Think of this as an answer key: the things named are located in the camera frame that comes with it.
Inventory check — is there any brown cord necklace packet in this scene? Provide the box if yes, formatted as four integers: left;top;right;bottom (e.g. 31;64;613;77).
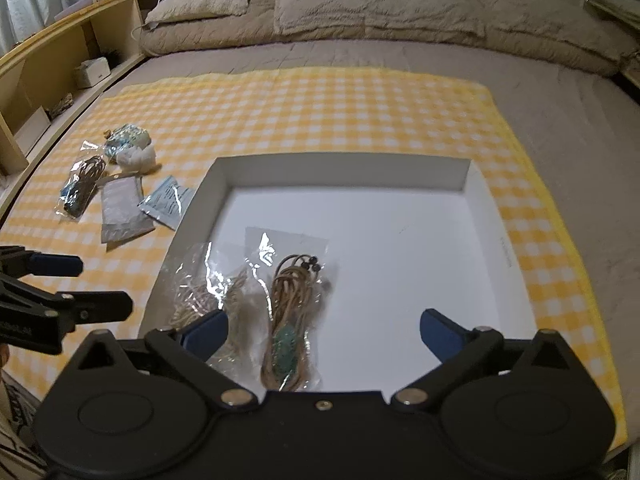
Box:
244;225;332;394

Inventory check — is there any white cardboard box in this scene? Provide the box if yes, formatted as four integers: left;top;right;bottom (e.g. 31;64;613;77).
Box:
136;156;539;396

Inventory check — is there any black white striped cloth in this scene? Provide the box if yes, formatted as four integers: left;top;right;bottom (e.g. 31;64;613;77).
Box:
0;370;51;480

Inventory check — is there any blue towel packet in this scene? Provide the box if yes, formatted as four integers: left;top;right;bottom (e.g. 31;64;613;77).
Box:
103;125;151;158

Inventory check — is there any wooden bedside shelf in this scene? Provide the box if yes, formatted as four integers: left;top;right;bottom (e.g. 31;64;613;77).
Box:
0;0;179;221

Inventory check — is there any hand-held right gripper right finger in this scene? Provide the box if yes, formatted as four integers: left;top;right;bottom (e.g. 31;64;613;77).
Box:
389;309;577;408

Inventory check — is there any beige folded duvet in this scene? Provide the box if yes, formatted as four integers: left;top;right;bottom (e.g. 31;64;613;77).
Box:
137;0;627;79

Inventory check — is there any beige string clear packet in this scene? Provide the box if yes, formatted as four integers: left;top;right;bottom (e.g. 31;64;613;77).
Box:
165;242;251;362

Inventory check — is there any pale purple paper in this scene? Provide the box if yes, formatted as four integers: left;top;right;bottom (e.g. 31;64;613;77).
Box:
52;0;97;22

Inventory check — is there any rope bundle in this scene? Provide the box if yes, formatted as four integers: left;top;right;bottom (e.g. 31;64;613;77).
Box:
50;92;76;116

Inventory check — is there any pale blue sachet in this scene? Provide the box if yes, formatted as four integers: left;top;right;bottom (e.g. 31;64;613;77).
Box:
137;175;197;231

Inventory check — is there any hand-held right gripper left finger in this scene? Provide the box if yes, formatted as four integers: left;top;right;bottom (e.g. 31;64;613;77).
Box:
75;309;261;408

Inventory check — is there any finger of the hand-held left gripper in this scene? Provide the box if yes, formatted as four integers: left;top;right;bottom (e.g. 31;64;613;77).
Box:
0;245;84;279
0;275;135;325

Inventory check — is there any white tissue box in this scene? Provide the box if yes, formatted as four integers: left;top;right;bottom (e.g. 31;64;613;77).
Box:
75;58;111;89

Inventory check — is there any yellow checked mat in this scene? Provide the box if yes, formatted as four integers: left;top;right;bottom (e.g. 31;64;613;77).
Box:
0;66;629;461

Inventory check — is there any grey foil packet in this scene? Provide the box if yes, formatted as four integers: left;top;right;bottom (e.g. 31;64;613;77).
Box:
100;177;156;252

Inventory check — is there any white flat box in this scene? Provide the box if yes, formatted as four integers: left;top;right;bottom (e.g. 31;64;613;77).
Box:
12;105;51;154

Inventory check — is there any dark cord clear packet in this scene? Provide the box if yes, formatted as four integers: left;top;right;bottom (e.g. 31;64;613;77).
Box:
55;154;109;220

